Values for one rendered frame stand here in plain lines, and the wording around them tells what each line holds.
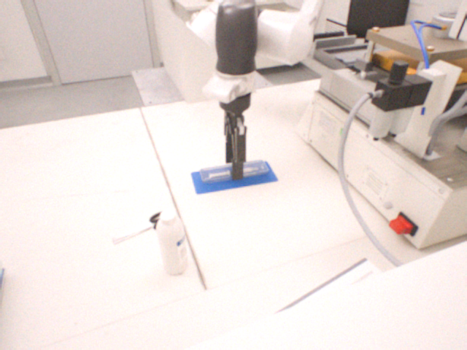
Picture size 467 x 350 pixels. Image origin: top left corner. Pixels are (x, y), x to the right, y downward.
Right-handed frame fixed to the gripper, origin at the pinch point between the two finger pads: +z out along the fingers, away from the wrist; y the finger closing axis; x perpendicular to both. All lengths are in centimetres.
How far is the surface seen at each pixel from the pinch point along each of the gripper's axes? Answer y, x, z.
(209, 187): -3.5, 7.7, 4.7
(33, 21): 280, 116, 23
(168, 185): 0.7, 18.2, 5.4
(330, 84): 6.0, -27.7, -16.4
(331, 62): 16.4, -33.0, -18.4
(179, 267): -28.2, 18.0, 2.2
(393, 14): 148, -154, 3
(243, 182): -3.5, -1.8, 4.7
